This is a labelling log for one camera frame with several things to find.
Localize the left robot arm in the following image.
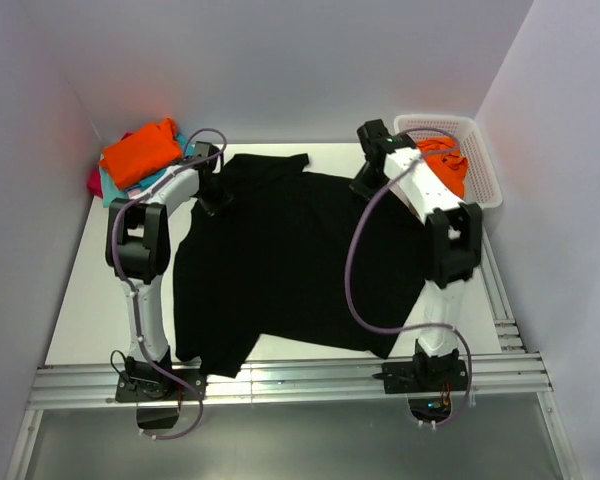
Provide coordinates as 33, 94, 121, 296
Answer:
105, 152, 230, 364

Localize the orange folded t shirt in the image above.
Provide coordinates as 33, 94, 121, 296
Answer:
99, 118, 182, 190

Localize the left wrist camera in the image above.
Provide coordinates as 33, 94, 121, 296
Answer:
192, 141, 221, 162

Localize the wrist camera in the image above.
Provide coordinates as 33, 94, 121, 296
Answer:
356, 119, 418, 155
192, 141, 221, 162

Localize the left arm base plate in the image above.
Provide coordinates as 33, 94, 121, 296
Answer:
114, 358, 207, 403

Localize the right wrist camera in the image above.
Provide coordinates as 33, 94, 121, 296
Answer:
356, 119, 418, 155

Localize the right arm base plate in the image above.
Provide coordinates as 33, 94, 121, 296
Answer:
372, 355, 469, 394

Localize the white plastic basket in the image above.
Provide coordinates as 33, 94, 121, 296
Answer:
393, 113, 502, 209

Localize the aluminium mounting rail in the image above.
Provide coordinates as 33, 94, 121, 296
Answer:
26, 353, 552, 410

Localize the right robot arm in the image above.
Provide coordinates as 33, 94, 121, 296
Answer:
344, 137, 483, 358

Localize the magenta folded t shirt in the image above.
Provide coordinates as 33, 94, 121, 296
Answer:
86, 153, 129, 208

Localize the orange crumpled t shirt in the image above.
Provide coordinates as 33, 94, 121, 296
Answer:
416, 136, 469, 198

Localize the black t shirt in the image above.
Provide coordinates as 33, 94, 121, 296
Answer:
173, 154, 431, 377

